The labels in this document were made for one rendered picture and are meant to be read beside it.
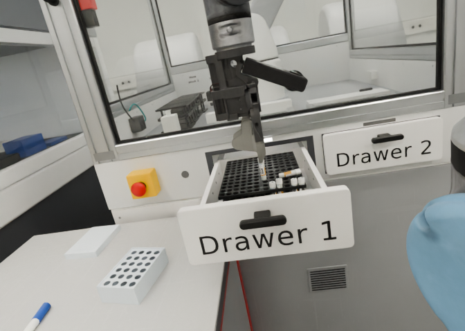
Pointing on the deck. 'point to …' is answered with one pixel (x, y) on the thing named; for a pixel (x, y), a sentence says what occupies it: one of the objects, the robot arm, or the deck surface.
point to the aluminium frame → (87, 68)
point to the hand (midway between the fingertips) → (263, 154)
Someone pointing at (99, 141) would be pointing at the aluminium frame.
